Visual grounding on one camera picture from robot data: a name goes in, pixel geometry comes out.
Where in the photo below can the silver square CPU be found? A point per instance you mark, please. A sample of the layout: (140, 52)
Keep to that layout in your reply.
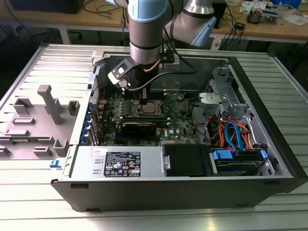
(149, 107)

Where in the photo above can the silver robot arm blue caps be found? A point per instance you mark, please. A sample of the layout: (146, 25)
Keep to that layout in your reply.
(144, 31)

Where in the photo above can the CPU socket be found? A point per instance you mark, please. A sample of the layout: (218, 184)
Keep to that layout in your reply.
(149, 115)

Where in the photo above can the blue expansion slot latch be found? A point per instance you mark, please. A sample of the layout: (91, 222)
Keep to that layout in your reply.
(88, 119)
(90, 106)
(83, 139)
(85, 130)

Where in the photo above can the round coin battery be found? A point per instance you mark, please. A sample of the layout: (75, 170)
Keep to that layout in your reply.
(179, 97)

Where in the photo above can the green RAM stick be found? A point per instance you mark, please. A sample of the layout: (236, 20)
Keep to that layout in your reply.
(158, 124)

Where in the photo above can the pale grey case latch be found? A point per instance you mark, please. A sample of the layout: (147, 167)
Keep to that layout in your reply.
(97, 59)

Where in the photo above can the green motherboard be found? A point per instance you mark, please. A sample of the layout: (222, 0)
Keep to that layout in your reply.
(178, 115)

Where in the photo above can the black graphics card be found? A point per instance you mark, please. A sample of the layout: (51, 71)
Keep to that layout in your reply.
(137, 130)

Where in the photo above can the silver metal drive cage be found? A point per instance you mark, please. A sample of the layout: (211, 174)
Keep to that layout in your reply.
(216, 98)

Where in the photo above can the white printed label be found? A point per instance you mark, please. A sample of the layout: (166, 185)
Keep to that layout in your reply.
(217, 44)

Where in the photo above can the silver power supply with label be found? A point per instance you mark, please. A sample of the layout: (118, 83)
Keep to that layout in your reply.
(149, 163)

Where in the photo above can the tall black box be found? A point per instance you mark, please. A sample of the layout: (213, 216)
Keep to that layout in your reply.
(221, 13)

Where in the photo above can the small black box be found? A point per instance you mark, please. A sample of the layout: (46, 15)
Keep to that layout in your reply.
(240, 26)

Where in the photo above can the blue disk carrier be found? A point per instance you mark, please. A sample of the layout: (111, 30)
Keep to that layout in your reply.
(222, 154)

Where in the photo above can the black open PC case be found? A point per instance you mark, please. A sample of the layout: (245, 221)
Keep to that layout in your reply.
(168, 195)

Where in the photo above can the grey plastic parts rack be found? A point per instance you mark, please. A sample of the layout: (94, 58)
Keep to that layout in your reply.
(36, 130)

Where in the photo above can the large black case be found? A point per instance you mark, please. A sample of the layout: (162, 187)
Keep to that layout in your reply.
(45, 6)

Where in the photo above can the small blue plastic clip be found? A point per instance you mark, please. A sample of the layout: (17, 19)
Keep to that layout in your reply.
(55, 164)

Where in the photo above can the white printed card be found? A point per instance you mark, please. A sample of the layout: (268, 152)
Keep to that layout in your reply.
(247, 6)

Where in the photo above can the copper finned heat sink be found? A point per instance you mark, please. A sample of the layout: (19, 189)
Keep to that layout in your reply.
(254, 15)

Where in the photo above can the black hard disk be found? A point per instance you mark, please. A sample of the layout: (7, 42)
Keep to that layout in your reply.
(238, 166)

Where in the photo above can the wooden desk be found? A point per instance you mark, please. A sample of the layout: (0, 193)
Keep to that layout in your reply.
(264, 27)

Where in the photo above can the grey metal device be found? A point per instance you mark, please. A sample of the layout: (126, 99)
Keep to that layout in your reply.
(269, 15)

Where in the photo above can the white paper sheet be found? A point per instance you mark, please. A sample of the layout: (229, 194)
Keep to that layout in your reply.
(294, 19)

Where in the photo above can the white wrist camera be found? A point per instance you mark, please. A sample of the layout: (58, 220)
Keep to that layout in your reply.
(119, 71)

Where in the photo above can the white camera box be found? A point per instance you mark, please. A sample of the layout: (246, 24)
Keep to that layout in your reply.
(171, 59)

